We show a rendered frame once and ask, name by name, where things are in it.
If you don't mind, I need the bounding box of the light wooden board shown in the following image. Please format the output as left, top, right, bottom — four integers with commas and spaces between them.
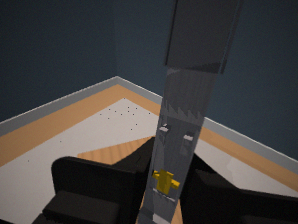
77, 135, 183, 224

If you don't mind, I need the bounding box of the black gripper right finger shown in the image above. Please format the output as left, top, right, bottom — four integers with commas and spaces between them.
179, 154, 298, 224

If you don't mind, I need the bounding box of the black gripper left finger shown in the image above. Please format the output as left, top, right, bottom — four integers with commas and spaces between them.
51, 137, 155, 224

